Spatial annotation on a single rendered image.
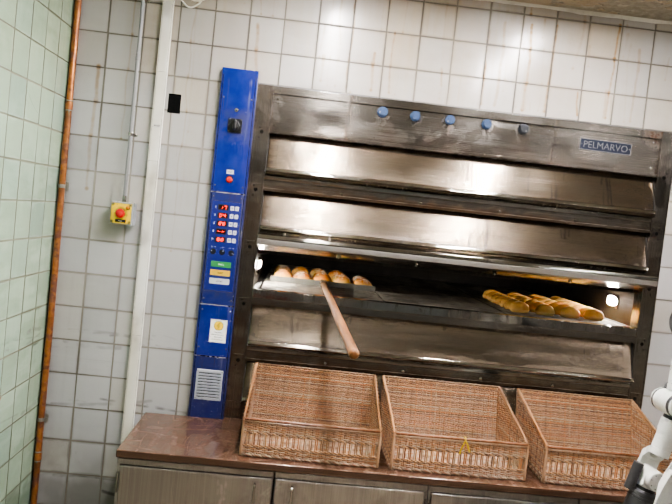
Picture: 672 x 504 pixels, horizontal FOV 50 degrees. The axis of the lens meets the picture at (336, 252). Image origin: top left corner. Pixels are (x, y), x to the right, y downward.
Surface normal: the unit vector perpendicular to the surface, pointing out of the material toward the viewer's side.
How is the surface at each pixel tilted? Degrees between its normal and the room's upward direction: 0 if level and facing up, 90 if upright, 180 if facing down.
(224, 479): 91
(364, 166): 70
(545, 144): 91
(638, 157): 90
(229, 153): 90
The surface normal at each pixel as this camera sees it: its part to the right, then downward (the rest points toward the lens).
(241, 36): 0.05, 0.06
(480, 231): 0.08, -0.29
